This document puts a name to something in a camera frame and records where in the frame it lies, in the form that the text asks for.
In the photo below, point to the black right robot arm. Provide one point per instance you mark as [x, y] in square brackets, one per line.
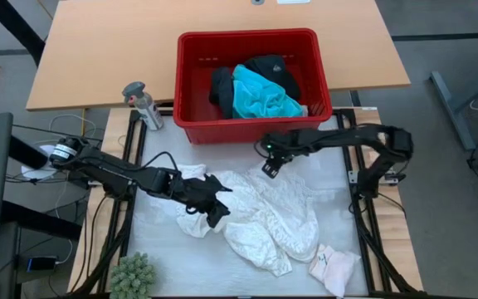
[347, 137]

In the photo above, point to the red plastic bin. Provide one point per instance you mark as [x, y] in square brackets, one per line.
[189, 83]

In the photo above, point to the black desk leg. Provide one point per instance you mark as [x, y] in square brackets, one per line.
[15, 29]

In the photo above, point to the white label sticker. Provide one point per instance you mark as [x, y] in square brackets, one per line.
[293, 1]

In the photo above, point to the grey desk leg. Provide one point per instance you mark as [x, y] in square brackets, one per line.
[446, 104]

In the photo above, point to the black phone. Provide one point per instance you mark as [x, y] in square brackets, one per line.
[42, 263]

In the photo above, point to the teal garment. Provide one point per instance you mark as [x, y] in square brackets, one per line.
[259, 95]

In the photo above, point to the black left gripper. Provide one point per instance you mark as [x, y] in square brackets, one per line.
[193, 193]

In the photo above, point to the white handwritten paper tag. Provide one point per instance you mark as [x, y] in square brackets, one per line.
[322, 260]

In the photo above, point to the pale pink underwear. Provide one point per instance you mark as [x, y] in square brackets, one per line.
[338, 266]

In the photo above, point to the light wooden desk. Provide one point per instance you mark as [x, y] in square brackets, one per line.
[98, 50]

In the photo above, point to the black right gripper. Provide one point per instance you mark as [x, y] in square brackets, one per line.
[278, 147]

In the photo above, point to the white lace garment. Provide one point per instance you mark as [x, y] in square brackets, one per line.
[272, 207]

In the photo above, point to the small green plant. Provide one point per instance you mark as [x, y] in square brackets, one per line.
[133, 276]

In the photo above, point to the clear spray bottle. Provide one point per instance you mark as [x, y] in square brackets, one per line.
[147, 108]

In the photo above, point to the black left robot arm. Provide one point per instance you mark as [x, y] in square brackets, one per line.
[106, 170]

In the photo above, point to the black garment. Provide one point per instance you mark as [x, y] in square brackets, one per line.
[272, 66]

